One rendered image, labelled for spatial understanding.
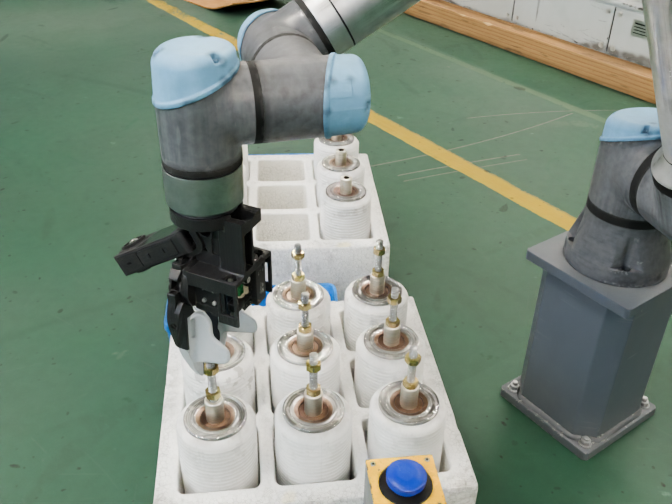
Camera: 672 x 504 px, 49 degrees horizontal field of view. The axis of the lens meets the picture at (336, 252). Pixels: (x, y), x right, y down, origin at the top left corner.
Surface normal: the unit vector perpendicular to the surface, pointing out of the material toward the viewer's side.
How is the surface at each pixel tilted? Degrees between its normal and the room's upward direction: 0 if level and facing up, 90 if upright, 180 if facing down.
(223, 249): 90
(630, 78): 90
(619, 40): 90
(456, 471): 0
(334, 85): 55
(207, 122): 90
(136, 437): 0
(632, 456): 0
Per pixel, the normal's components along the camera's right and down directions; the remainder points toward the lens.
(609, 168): -0.96, 0.14
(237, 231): -0.43, 0.49
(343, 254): 0.07, 0.54
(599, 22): -0.81, 0.30
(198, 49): 0.02, -0.84
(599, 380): -0.16, 0.54
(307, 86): 0.22, -0.06
